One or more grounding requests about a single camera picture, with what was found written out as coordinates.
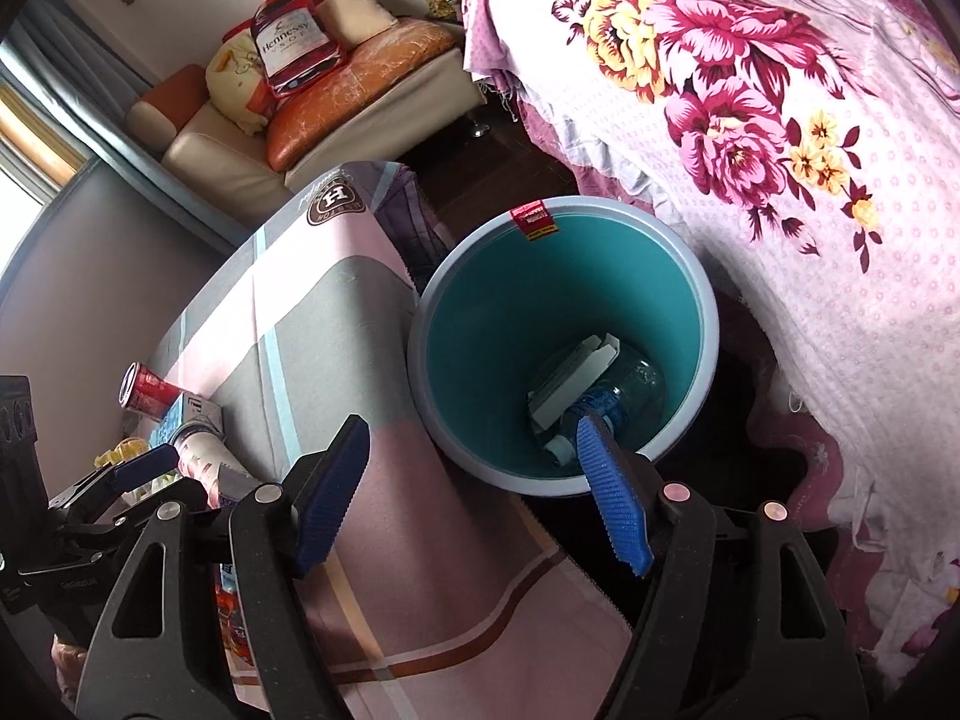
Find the teal plastic trash bin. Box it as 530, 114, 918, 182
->
407, 195, 719, 497

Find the light blue milk carton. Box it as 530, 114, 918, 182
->
148, 394, 224, 449

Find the strawberry yogurt cup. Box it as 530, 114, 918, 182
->
172, 426, 256, 509

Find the Hennessy bottle shaped pillow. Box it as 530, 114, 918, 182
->
251, 0, 343, 99

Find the cream leather sofa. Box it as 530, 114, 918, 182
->
125, 0, 485, 227

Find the orange leather seat cushion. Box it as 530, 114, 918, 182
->
265, 18, 455, 172

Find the red soda can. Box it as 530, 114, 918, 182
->
117, 362, 184, 421

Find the clear plastic bottle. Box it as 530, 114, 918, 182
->
527, 343, 667, 467

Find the orange Ovaltine snack wrapper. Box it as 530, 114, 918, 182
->
215, 564, 254, 667

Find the yellow cartoon pillow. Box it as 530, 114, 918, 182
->
205, 29, 275, 137

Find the pink floral bed quilt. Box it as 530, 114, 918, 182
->
462, 0, 958, 688

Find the white plastic strip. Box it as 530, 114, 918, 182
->
527, 333, 620, 433

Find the red bin label sticker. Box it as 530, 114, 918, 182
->
509, 200, 558, 241

